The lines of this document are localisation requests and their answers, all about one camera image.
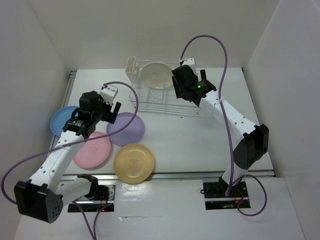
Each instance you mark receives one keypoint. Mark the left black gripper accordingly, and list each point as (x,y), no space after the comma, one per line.
(113,115)

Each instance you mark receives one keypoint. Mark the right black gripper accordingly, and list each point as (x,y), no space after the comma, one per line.
(176,88)

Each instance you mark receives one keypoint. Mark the purple plate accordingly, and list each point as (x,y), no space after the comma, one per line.
(133,133)

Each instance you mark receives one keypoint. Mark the cream plate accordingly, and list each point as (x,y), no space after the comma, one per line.
(157,75)

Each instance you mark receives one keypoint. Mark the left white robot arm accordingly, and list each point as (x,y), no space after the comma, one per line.
(43,195)

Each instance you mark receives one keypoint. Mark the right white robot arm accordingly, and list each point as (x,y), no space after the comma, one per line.
(249,140)

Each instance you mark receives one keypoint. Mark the pink plate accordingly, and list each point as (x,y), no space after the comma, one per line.
(93,153)

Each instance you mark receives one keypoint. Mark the white cutlery holder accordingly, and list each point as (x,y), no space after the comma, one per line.
(130,69)

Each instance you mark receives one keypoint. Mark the orange plate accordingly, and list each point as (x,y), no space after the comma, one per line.
(134,163)

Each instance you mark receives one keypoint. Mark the blue plate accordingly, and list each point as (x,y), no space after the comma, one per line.
(59,119)

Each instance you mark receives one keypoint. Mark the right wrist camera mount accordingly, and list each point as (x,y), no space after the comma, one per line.
(189,62)

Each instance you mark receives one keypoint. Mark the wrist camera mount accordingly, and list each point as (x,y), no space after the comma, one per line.
(108,93)
(189,62)

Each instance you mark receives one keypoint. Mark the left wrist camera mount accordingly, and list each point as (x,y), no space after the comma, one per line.
(108,93)

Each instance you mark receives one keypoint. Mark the white wire dish rack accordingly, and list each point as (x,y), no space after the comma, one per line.
(161,100)

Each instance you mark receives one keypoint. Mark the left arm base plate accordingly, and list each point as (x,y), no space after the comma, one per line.
(104,199)

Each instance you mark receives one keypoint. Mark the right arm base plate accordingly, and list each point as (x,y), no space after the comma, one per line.
(215,199)

